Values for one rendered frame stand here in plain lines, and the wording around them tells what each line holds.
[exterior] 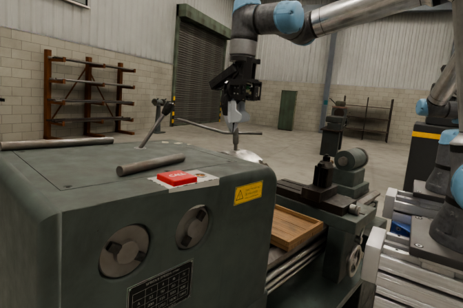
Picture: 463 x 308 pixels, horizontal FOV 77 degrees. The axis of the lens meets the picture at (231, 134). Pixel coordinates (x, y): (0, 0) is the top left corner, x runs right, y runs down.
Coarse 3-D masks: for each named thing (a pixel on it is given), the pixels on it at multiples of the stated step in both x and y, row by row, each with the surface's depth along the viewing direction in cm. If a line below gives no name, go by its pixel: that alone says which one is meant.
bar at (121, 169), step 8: (152, 160) 66; (160, 160) 68; (168, 160) 70; (176, 160) 73; (184, 160) 76; (120, 168) 59; (128, 168) 59; (136, 168) 61; (144, 168) 63; (152, 168) 66
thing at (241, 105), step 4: (240, 104) 84; (244, 104) 83; (240, 108) 84; (244, 108) 83; (240, 112) 84; (244, 112) 83; (244, 116) 83; (248, 116) 82; (244, 120) 83; (248, 120) 82; (236, 124) 85
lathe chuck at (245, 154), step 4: (236, 152) 104; (240, 152) 106; (244, 152) 106; (248, 152) 108; (252, 152) 109; (244, 156) 103; (248, 156) 104; (252, 156) 105; (256, 156) 106; (248, 160) 101; (252, 160) 103; (256, 160) 104; (260, 160) 106
